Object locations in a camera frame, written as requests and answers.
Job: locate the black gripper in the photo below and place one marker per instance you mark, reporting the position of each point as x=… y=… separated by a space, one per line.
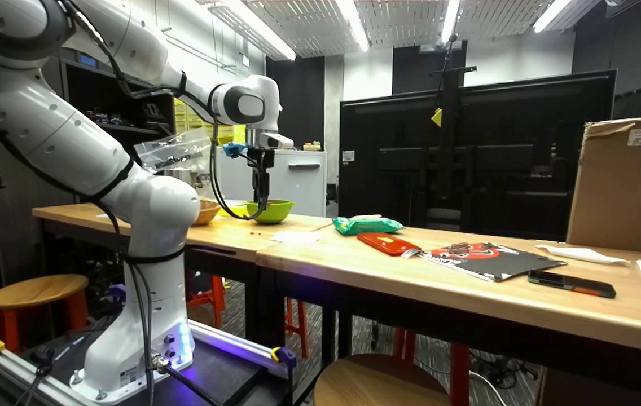
x=261 y=160

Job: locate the white tissue piece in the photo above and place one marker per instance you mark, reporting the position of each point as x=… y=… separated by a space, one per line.
x=296 y=238

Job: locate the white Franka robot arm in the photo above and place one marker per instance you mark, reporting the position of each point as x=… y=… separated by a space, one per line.
x=146 y=211

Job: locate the aluminium robot base platform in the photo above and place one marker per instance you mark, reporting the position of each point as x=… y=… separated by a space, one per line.
x=221 y=368

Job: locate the green plastic bowl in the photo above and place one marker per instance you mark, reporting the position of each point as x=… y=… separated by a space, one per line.
x=277 y=213

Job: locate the grey cabinet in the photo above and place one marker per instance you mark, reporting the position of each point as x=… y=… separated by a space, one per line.
x=300 y=188

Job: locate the woven wicker basket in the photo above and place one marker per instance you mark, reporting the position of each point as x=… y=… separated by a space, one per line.
x=206 y=213

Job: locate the yellow storage bins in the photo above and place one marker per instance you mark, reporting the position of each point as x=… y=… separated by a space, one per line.
x=188 y=125

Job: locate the clear printed plastic bag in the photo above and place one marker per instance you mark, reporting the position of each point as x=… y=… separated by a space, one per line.
x=165 y=153

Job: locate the green snack bag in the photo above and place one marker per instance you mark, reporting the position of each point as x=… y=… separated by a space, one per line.
x=366 y=224

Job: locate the red snack packet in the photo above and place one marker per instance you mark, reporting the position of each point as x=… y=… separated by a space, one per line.
x=388 y=243

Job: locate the dark storage shelf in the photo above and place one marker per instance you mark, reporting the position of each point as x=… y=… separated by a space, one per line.
x=102 y=103

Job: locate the yellow triangular tag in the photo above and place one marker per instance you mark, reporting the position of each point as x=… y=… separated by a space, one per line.
x=435 y=117

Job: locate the ceiling light strip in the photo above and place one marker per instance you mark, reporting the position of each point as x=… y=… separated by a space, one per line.
x=352 y=23
x=450 y=18
x=550 y=14

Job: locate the round wooden stool orange legs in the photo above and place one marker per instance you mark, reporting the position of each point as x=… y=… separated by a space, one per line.
x=380 y=382
x=36 y=291

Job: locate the large black monitor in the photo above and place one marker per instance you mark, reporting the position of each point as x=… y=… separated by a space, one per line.
x=530 y=159

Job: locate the black phone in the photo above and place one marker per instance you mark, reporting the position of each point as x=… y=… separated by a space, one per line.
x=569 y=283

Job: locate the brown cardboard box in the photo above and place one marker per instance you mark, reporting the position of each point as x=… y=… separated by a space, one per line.
x=627 y=188

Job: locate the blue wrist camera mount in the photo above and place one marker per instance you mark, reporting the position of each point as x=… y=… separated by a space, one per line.
x=235 y=150

